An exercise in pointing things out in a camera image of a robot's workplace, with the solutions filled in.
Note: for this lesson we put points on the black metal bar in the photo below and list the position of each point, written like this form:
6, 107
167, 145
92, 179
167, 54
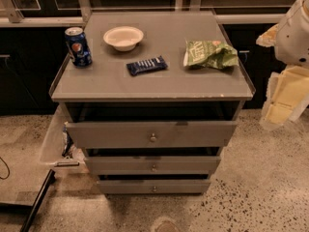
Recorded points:
49, 179

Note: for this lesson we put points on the blue pepsi can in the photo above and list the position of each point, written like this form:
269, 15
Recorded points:
79, 50

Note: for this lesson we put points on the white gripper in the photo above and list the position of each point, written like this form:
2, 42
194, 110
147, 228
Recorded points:
294, 38

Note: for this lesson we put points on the dark blue candy bar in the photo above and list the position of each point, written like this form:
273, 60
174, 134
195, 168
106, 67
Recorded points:
147, 66

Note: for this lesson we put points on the clear plastic bin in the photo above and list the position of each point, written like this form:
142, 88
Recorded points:
54, 144

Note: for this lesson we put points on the grey drawer cabinet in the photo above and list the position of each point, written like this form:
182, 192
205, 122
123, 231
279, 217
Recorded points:
107, 92

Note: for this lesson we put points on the grey top drawer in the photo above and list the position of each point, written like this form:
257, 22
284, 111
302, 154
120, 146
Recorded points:
151, 134

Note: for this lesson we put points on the white paper bowl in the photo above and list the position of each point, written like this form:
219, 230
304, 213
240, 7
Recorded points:
123, 38

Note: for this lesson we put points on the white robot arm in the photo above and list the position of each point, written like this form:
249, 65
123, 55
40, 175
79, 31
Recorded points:
292, 39

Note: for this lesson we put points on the grey middle drawer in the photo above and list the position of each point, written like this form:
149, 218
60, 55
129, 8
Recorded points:
152, 165

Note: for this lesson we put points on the grey drawer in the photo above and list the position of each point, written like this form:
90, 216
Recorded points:
151, 134
153, 186
152, 165

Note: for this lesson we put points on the grey bottom drawer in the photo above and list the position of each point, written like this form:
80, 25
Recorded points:
153, 186

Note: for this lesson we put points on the green chip bag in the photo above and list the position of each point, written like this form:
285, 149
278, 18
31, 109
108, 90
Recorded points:
209, 54

